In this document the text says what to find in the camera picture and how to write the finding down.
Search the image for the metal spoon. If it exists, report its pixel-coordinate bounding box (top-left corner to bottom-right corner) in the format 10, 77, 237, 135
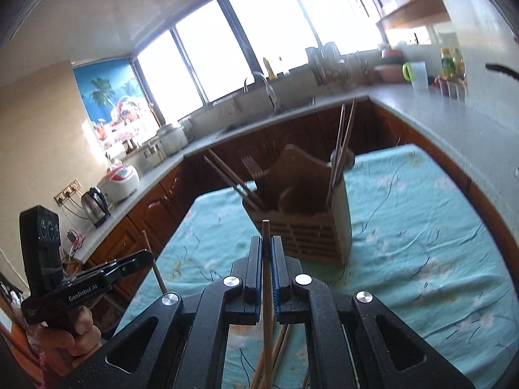
330, 148, 356, 173

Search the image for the kitchen sink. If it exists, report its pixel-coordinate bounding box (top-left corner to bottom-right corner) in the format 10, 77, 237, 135
219, 96, 318, 134

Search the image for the palm tree wall poster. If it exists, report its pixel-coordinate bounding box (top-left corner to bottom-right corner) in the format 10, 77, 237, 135
73, 59, 162, 152

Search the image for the white electric cooking pot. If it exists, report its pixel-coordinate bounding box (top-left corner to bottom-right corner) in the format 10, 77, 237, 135
156, 123, 189, 156

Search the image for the silver metal chopstick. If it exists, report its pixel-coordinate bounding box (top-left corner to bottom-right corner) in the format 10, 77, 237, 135
336, 100, 357, 195
328, 104, 346, 195

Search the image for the metal dish rack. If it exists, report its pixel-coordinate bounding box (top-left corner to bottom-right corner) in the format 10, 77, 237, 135
305, 41, 370, 90

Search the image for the grey kitchen countertop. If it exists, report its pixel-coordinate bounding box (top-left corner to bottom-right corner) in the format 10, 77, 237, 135
61, 85, 519, 260

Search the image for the patterned bamboo chopstick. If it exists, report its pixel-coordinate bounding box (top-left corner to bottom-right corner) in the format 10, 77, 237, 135
203, 155, 260, 211
208, 149, 264, 207

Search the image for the wall power outlet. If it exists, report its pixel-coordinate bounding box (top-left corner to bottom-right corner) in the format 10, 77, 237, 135
54, 178, 81, 206

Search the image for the plain wooden chopstick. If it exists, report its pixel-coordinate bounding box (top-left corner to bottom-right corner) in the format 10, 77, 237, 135
261, 219, 273, 389
250, 348, 265, 389
141, 230, 168, 295
272, 325, 292, 389

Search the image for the wooden utensil holder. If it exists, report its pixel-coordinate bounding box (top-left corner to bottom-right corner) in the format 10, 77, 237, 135
242, 144, 353, 267

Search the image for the large kitchen window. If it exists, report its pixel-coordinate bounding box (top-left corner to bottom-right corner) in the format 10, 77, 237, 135
133, 0, 390, 111

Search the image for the curved metal faucet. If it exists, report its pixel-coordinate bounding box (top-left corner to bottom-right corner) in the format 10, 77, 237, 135
242, 71, 281, 115

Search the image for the white pitcher green handle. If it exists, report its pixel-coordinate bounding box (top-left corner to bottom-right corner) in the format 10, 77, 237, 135
402, 61, 430, 90

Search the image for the pink and white rice cooker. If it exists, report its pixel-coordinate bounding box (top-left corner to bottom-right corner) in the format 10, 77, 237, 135
98, 164, 141, 205

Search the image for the dark-handled metal fork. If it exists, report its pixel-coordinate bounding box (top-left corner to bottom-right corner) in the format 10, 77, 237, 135
242, 156, 265, 185

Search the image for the teal floral tablecloth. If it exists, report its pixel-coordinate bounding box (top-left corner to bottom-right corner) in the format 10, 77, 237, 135
117, 144, 515, 389

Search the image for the yellow oil bottle green label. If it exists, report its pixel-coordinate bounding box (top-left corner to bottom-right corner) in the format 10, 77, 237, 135
441, 47, 455, 80

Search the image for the person's left hand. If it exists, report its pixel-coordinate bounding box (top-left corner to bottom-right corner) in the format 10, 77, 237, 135
38, 308, 102, 375

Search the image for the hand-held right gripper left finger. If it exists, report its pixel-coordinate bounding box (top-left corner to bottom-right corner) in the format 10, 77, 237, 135
65, 236, 263, 389

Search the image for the steel electric kettle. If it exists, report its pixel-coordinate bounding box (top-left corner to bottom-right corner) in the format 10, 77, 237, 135
80, 186, 111, 228

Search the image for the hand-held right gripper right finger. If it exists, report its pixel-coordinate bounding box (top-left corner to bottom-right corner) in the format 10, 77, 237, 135
272, 236, 475, 389

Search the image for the yellow dish soap bottle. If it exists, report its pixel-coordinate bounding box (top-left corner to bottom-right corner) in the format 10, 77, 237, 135
262, 57, 279, 81

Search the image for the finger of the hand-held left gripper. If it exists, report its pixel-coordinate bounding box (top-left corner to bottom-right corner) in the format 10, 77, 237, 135
107, 250, 152, 288

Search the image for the pink pot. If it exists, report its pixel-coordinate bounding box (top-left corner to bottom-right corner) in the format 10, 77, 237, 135
377, 46, 407, 84

